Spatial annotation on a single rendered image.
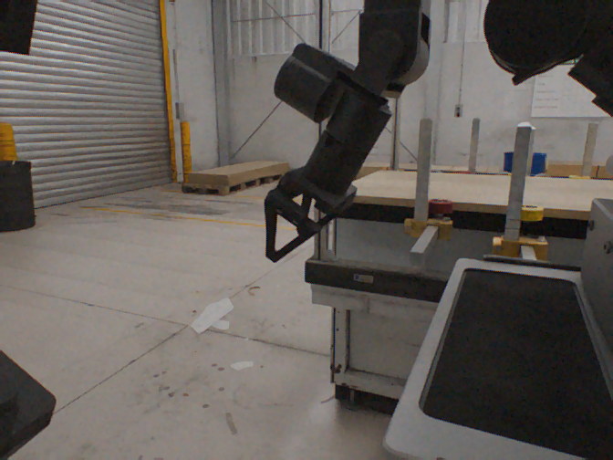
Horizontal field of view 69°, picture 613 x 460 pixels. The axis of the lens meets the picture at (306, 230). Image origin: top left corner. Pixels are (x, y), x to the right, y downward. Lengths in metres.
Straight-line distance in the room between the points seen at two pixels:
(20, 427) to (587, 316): 0.30
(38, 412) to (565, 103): 8.42
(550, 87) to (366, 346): 7.11
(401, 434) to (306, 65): 0.40
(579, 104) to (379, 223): 7.10
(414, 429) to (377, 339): 1.62
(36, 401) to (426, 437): 0.16
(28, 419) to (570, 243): 1.50
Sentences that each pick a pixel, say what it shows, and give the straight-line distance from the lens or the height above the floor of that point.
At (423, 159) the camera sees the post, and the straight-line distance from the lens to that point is 1.33.
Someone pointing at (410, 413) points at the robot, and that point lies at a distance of 0.20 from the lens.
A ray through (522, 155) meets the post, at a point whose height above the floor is 1.06.
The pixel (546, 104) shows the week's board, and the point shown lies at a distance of 8.48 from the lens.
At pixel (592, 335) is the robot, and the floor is 1.04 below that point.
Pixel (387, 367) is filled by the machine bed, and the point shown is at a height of 0.21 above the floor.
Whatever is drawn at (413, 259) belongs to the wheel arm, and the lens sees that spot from 1.08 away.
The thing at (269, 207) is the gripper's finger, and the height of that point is 1.06.
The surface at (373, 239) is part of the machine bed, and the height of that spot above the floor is 0.73.
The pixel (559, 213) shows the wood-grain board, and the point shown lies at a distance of 1.51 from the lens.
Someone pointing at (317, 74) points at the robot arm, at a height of 1.20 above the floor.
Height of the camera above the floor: 1.16
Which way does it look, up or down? 14 degrees down
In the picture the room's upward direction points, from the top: straight up
